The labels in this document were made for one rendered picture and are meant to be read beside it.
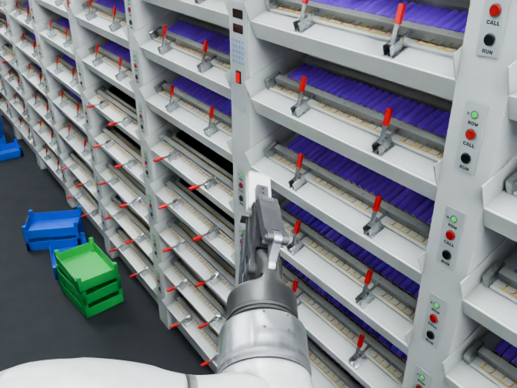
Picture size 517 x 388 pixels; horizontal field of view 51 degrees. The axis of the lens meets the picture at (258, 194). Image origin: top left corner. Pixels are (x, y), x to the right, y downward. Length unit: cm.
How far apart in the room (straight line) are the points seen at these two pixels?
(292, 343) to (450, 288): 62
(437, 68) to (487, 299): 43
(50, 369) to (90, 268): 241
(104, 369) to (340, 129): 88
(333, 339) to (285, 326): 100
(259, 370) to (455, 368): 78
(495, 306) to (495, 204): 20
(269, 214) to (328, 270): 82
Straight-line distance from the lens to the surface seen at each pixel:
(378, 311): 133
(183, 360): 252
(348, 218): 128
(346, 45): 115
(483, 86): 94
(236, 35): 145
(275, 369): 50
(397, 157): 112
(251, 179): 71
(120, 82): 232
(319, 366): 171
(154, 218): 234
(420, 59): 104
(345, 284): 139
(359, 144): 117
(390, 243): 120
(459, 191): 101
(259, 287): 56
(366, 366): 147
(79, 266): 289
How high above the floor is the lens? 178
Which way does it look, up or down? 28 degrees down
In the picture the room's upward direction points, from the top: straight up
